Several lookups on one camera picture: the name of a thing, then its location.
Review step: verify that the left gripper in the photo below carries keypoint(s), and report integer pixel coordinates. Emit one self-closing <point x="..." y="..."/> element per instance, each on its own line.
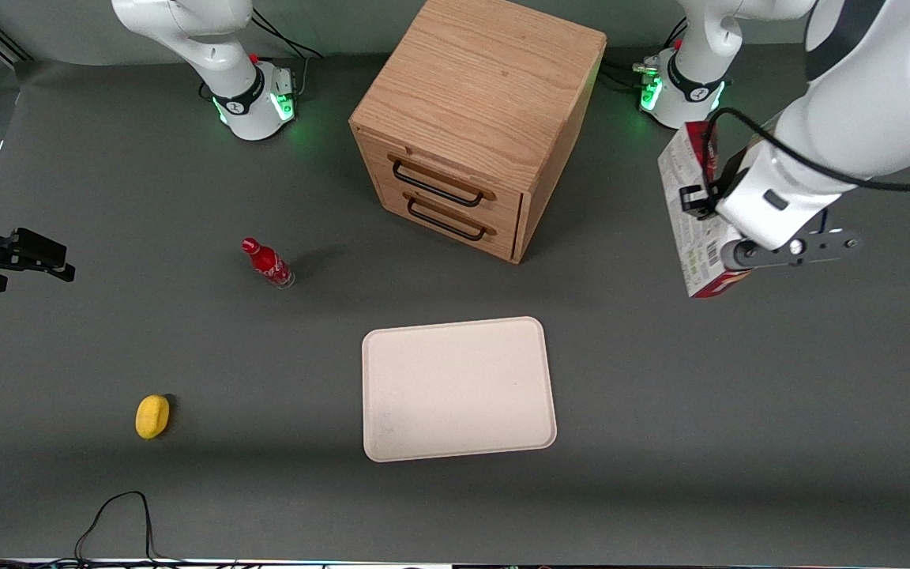
<point x="727" y="175"/>

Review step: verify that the red cookie box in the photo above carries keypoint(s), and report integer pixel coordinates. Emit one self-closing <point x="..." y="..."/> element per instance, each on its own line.
<point x="696" y="245"/>

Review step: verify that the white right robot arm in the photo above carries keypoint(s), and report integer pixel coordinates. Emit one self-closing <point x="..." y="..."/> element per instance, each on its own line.
<point x="226" y="55"/>

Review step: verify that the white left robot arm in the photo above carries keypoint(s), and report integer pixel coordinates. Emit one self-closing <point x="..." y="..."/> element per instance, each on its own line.
<point x="881" y="103"/>

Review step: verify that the beige rectangular tray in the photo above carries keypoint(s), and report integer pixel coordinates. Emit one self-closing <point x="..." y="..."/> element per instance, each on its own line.
<point x="459" y="389"/>

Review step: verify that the yellow lemon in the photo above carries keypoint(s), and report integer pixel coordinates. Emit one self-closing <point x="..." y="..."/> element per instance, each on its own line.
<point x="152" y="416"/>

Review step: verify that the wooden drawer front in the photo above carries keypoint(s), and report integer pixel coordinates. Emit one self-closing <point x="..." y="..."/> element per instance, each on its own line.
<point x="455" y="170"/>
<point x="494" y="241"/>

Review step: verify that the wooden drawer cabinet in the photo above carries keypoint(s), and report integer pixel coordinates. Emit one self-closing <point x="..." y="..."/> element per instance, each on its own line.
<point x="486" y="87"/>

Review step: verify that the red cola bottle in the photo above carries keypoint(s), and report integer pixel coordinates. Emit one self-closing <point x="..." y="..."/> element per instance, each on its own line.
<point x="268" y="264"/>

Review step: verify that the aluminium frame rail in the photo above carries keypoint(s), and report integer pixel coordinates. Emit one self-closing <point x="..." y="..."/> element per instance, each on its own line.
<point x="3" y="41"/>

